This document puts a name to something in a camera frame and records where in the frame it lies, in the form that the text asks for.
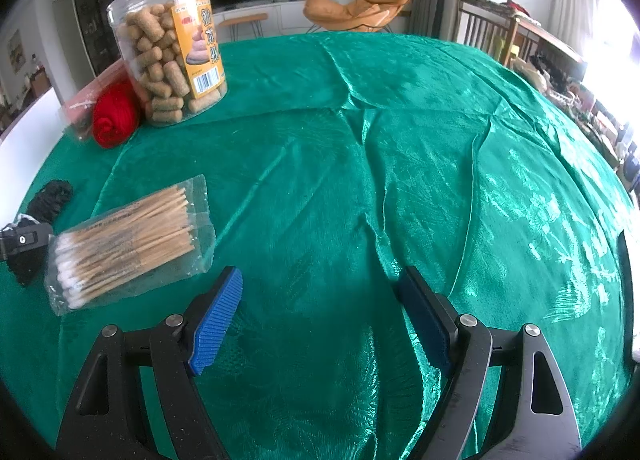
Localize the dark tall cabinet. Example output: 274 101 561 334
68 0 121 81

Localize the white box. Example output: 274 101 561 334
0 88 63 175

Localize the cotton swab bag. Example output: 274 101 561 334
44 175 216 317

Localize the green satin tablecloth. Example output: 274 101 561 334
0 32 636 460

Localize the clear plastic snack jar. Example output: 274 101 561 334
106 0 229 129

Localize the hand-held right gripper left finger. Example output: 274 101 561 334
54 266 244 460

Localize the red yarn ball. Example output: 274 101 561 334
91 81 141 149

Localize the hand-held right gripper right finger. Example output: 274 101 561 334
397 266 585 460

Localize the orange lounge chair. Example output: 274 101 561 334
303 0 416 34

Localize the white television cabinet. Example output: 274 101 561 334
210 0 321 39

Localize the pink packet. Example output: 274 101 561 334
60 62 126 141

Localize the cluttered side shelf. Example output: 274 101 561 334
510 52 640 191

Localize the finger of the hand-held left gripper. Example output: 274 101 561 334
0 222 54 261

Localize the black mesh scrunchie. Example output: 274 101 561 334
9 180 74 287

